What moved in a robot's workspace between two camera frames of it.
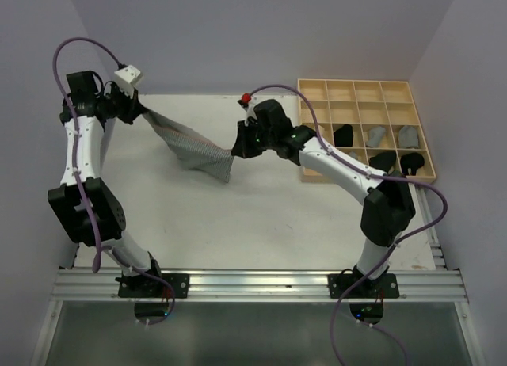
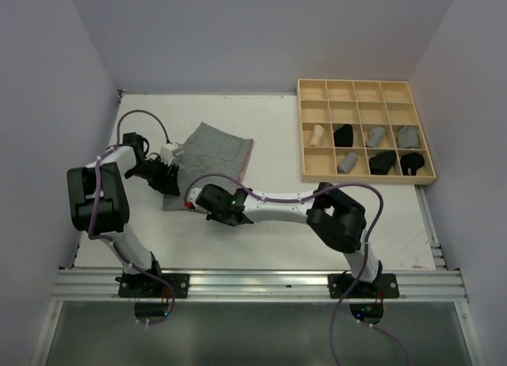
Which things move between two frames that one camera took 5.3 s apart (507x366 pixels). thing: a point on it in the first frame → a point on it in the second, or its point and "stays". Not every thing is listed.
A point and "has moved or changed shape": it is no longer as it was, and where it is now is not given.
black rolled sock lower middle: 383,161 stays
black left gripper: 134,108 → 166,183
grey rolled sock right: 408,137 stays
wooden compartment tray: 374,123 stays
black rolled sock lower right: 413,161 stays
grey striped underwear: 192,149 has moved or changed shape
